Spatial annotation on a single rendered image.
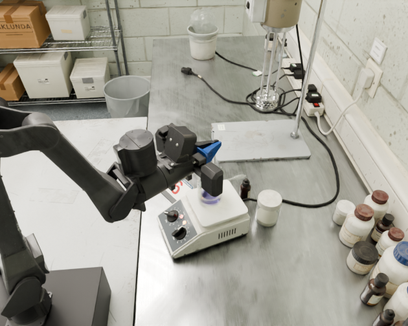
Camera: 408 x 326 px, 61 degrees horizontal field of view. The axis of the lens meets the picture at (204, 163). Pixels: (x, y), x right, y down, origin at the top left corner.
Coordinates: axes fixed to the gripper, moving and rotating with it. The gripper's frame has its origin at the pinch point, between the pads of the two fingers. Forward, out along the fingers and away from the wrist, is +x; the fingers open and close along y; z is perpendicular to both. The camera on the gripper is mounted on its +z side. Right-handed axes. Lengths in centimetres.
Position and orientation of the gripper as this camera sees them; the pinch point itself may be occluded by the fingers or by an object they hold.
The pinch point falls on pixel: (207, 149)
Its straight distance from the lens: 71.3
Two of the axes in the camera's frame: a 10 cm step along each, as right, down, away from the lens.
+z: -0.1, -7.4, -6.7
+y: -6.5, -5.1, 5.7
